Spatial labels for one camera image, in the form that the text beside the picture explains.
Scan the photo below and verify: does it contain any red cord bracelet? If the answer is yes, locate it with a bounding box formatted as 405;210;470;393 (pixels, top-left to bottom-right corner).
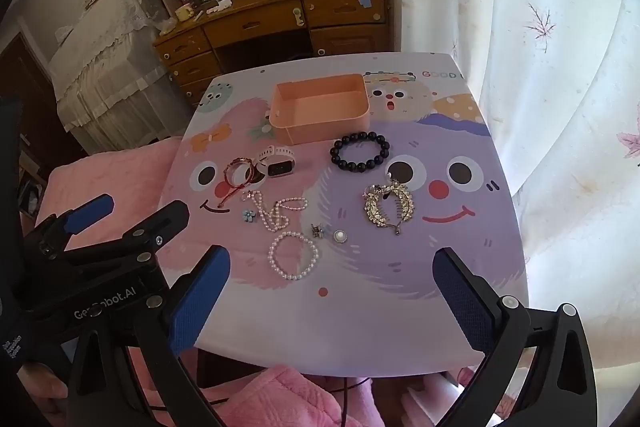
218;158;261;210

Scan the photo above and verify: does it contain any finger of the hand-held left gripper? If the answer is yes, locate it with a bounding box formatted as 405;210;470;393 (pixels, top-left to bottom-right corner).
117;201;191;265
25;193;115;258

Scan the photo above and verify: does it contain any white lace cloth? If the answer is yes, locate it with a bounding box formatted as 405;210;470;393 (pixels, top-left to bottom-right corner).
47;0;193;152

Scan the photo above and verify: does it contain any pink blanket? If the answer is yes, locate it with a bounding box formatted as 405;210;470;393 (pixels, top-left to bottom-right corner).
30;137;501;427

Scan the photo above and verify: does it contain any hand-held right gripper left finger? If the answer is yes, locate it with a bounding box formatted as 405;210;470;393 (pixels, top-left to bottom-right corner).
65;245;232;427

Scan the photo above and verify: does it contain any clear bangle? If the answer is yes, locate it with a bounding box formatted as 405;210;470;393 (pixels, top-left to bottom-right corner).
227;159;259;186

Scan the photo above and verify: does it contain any dark wooden cabinet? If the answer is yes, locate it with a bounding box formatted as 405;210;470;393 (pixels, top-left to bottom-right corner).
0;32;86;218

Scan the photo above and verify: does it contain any black bead bracelet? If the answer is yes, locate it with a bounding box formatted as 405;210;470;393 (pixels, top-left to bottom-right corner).
329;131;392;172

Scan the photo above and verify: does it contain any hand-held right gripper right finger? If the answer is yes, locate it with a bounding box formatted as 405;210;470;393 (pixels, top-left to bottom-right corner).
432;248;598;427

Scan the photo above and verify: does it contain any white leaf print curtain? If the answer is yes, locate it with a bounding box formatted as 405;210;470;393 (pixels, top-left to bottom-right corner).
390;0;640;427

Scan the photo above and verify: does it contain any gold leaf brooch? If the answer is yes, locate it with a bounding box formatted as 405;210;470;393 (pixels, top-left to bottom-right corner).
362;179;415;236

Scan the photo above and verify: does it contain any wooden desk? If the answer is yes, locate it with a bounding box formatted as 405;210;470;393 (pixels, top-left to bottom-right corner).
152;0;391;108

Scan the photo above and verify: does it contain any pearl bracelet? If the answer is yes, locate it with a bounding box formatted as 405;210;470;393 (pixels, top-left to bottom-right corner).
268;231;320;282

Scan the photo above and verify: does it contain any pearl necklace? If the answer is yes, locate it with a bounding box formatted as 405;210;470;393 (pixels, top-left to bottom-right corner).
250;189;307;234

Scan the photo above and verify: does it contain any pink plastic box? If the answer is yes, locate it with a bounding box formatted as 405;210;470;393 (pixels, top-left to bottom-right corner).
269;73;372;145

